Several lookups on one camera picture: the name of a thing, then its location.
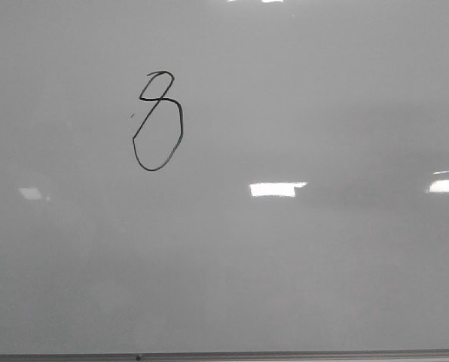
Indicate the white glossy whiteboard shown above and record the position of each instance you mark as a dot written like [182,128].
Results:
[180,176]

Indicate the grey aluminium whiteboard frame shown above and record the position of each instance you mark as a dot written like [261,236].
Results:
[385,355]

